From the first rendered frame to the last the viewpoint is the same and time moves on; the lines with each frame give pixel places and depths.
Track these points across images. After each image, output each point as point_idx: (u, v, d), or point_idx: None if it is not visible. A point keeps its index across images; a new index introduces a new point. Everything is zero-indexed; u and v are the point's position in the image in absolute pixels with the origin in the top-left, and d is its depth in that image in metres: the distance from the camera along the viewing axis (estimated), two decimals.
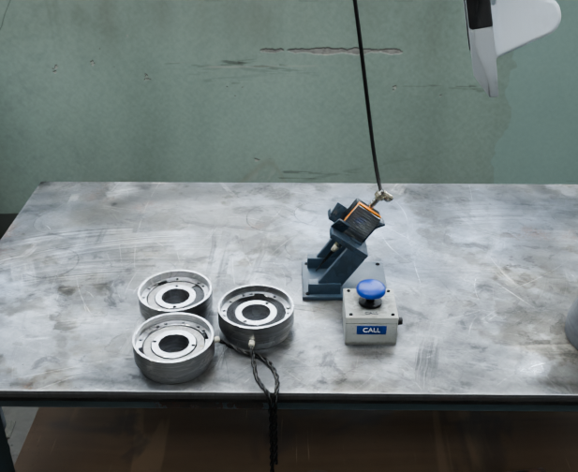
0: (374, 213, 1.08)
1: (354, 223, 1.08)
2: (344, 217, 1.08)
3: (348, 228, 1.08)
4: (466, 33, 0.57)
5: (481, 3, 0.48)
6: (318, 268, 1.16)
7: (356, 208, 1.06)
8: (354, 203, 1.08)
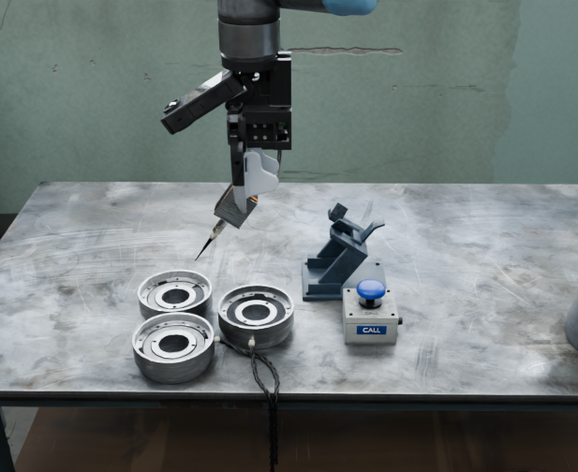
0: (250, 198, 1.01)
1: (229, 208, 1.01)
2: (219, 202, 1.01)
3: (223, 213, 1.01)
4: None
5: (239, 175, 0.95)
6: (318, 268, 1.16)
7: (229, 192, 0.99)
8: (229, 186, 1.00)
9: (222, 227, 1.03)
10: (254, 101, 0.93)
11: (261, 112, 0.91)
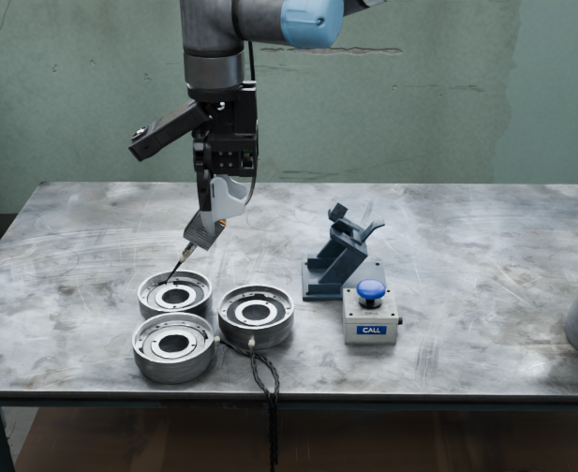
0: (218, 222, 1.03)
1: (198, 231, 1.03)
2: (188, 227, 1.03)
3: (192, 235, 1.03)
4: None
5: (205, 200, 0.97)
6: (318, 268, 1.16)
7: (198, 215, 1.02)
8: (198, 212, 1.02)
9: (191, 250, 1.05)
10: (219, 129, 0.95)
11: (227, 140, 0.93)
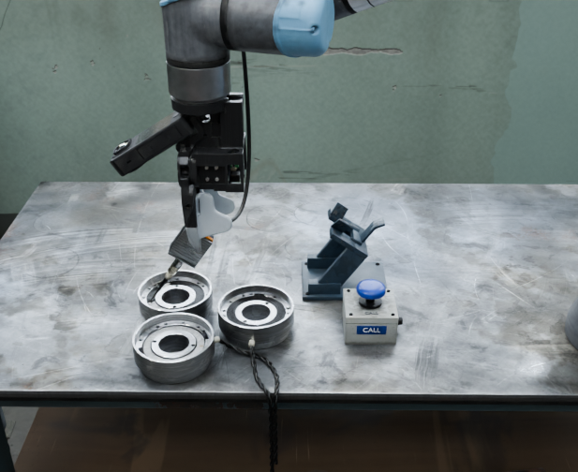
0: (205, 238, 0.99)
1: (184, 247, 0.99)
2: (173, 243, 0.99)
3: (178, 252, 0.99)
4: None
5: (191, 216, 0.93)
6: (318, 268, 1.16)
7: (184, 231, 0.98)
8: (184, 228, 0.99)
9: (177, 267, 1.01)
10: (205, 142, 0.91)
11: (212, 154, 0.90)
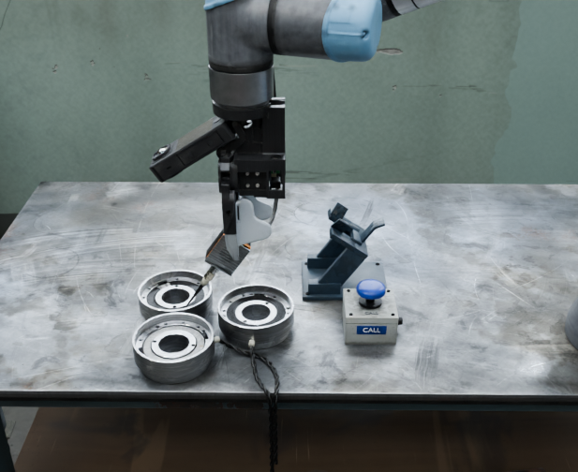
0: (243, 244, 0.97)
1: (221, 255, 0.97)
2: (211, 249, 0.98)
3: (214, 259, 0.98)
4: None
5: (230, 224, 0.92)
6: (318, 268, 1.16)
7: (221, 239, 0.96)
8: (221, 233, 0.97)
9: (214, 272, 0.99)
10: (246, 148, 0.90)
11: (254, 161, 0.88)
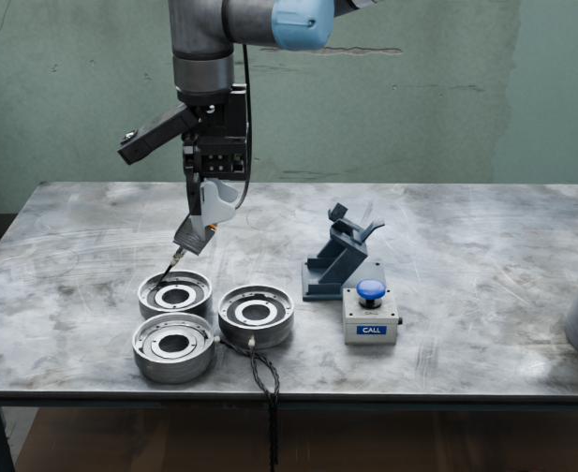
0: (209, 226, 1.02)
1: (188, 236, 1.02)
2: (179, 230, 1.02)
3: (183, 240, 1.02)
4: None
5: (196, 204, 0.96)
6: (318, 268, 1.16)
7: (188, 220, 1.01)
8: (188, 214, 1.02)
9: (182, 254, 1.04)
10: (210, 133, 0.94)
11: (216, 144, 0.93)
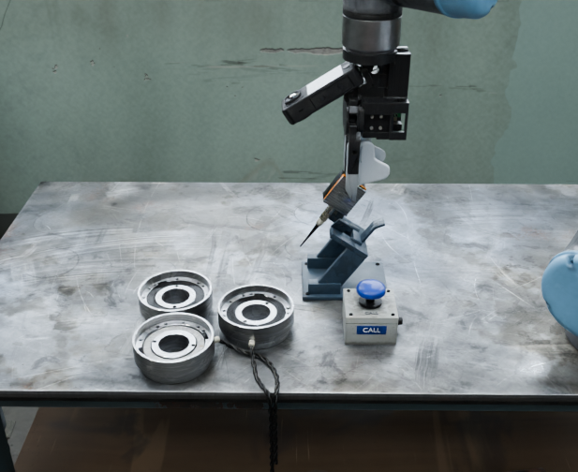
0: (359, 185, 1.05)
1: (338, 196, 1.05)
2: (329, 190, 1.06)
3: (333, 199, 1.06)
4: (344, 171, 1.07)
5: (354, 163, 1.00)
6: (318, 268, 1.16)
7: (340, 180, 1.04)
8: (339, 175, 1.05)
9: (330, 213, 1.07)
10: (372, 93, 0.98)
11: (380, 104, 0.96)
